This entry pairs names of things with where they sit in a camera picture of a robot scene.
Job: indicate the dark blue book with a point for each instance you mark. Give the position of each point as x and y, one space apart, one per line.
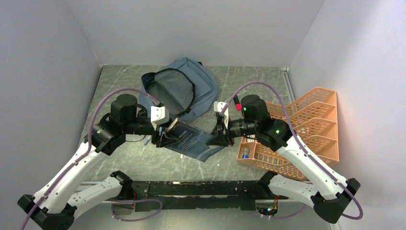
192 142

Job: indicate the blue-capped item in organizer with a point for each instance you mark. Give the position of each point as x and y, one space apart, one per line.
245 153

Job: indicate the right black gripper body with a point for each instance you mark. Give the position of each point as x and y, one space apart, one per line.
230 134

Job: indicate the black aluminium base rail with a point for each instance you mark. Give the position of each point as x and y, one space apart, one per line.
244 195

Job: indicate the pink highlighter marker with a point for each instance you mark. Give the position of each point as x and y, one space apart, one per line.
237 103

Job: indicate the orange plastic desk organizer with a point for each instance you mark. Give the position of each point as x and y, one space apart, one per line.
315 120

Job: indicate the blue pen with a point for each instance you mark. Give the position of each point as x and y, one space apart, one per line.
147 141

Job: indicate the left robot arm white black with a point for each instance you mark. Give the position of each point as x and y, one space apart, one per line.
58 204

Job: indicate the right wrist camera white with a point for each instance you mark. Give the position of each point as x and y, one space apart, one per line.
222 109

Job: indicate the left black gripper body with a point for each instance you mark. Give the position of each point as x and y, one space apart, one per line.
155 135

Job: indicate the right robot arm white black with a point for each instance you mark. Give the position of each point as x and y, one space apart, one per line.
328 192

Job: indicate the blue-grey backpack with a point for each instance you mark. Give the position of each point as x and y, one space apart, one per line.
185 87

